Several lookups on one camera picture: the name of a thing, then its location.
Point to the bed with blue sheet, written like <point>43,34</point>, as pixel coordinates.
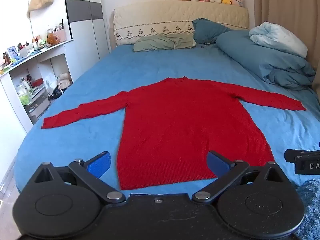
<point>175,62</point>

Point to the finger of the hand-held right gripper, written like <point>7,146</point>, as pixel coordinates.
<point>291,155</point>

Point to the pink storage box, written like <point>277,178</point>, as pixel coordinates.
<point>61,35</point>

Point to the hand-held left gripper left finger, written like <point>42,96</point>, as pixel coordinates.
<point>100,164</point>

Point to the white and grey wardrobe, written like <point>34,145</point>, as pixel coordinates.
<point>85,30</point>

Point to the blue fuzzy cloth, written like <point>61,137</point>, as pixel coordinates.
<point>310,205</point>

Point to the teal pillow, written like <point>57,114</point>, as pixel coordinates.
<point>210,30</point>

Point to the beige curtain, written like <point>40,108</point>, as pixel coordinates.
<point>287,2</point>

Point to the brown teddy bear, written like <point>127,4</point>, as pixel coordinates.
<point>52,40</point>

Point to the white shelf unit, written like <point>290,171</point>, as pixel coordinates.
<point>55,55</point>

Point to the red knit sweater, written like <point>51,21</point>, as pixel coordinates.
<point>180,130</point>

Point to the green pillow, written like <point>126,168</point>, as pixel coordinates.
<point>160,43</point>

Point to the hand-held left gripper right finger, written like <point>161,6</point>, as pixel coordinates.
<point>217,164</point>

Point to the white shelf with bottles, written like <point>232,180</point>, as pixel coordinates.
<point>22,51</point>

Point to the cream quilted headboard cover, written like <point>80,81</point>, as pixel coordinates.
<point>160,17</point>

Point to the pale blue blanket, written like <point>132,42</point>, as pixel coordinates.
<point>277,36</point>

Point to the pale pink plush toy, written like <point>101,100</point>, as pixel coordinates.
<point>237,0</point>

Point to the blue duvet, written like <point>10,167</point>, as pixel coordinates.
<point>262,55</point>

